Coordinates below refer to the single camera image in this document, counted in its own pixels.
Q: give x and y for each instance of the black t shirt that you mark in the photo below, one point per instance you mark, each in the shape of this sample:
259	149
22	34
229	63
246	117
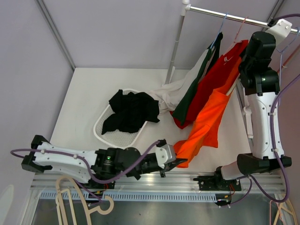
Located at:
130	112

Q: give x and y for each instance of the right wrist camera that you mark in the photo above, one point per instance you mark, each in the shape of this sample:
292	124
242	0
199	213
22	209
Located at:
280	30

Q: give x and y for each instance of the light blue wire hanger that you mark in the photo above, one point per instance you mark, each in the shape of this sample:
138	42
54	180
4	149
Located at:
282	53

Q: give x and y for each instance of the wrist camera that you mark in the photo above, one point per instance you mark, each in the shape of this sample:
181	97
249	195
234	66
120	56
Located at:
164	153
280	30

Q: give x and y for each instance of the hangers pile bottom right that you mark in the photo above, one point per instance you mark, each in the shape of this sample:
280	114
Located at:
282	213

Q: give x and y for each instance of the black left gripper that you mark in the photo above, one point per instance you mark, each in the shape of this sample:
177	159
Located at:
171	166

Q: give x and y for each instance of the pink wire hanger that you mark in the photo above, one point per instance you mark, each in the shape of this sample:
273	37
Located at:
236	36

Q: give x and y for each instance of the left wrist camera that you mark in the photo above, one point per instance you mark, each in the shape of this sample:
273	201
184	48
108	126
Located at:
164	153

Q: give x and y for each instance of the orange t shirt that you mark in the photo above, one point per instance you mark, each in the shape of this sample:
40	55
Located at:
205	128

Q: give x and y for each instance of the white t shirt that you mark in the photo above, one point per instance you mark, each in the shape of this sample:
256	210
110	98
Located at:
169	95

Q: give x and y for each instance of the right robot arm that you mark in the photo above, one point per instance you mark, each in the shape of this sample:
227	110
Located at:
261	84

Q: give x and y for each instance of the metal clothes rack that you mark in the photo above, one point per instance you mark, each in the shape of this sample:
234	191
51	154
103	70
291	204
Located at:
196	30

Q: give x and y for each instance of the red t shirt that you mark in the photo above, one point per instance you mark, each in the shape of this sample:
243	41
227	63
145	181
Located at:
221	75

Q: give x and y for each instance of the dark green t shirt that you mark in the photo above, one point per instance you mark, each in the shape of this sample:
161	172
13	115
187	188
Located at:
210	58

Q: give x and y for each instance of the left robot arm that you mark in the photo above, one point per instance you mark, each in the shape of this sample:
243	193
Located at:
102	166

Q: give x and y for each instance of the white perforated plastic basket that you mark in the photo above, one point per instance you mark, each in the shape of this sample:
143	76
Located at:
116	138

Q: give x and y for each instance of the aluminium mounting rail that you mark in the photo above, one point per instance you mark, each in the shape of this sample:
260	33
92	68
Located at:
182	187

